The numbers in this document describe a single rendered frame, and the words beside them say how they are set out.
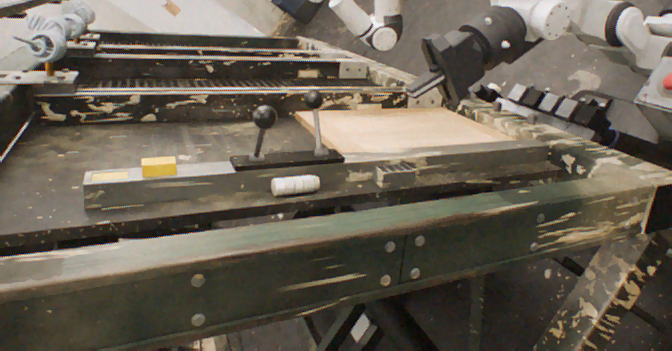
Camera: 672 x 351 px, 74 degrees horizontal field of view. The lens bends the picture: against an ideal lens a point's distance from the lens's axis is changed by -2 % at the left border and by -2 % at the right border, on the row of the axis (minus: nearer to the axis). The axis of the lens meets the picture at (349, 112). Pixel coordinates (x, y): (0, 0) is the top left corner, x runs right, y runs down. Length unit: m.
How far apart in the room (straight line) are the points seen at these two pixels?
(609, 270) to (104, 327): 0.93
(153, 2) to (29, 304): 4.47
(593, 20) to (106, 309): 1.43
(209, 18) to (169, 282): 4.50
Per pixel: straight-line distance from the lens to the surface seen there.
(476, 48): 0.74
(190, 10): 4.94
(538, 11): 0.79
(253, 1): 6.42
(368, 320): 2.28
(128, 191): 0.76
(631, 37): 1.65
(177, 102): 1.16
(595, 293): 1.12
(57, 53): 1.10
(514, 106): 1.50
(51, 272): 0.55
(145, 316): 0.57
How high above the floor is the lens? 1.80
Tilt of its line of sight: 30 degrees down
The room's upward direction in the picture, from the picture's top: 55 degrees counter-clockwise
